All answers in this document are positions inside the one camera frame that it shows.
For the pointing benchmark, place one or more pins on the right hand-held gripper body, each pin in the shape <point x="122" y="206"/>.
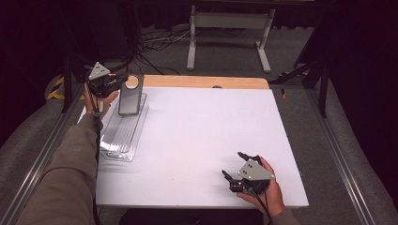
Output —
<point x="255" y="172"/>

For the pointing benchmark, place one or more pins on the clear plastic packaging tray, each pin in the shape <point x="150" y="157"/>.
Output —
<point x="125" y="134"/>

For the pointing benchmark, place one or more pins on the yellow black floor tape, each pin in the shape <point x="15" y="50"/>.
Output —
<point x="56" y="90"/>

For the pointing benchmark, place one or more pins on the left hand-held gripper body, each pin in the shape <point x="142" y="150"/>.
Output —
<point x="103" y="82"/>

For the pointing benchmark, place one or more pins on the white metal stand frame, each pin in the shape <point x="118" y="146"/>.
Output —
<point x="230" y="20"/>

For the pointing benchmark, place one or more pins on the person's right hand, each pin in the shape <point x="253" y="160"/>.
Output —
<point x="273" y="197"/>

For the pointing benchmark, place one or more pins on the white board sheet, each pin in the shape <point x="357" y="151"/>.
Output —
<point x="203" y="140"/>

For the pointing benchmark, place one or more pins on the person's left hand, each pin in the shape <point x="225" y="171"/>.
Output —
<point x="104" y="102"/>

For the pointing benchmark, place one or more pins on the aluminium floor rail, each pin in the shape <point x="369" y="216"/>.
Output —
<point x="34" y="168"/>
<point x="339" y="162"/>

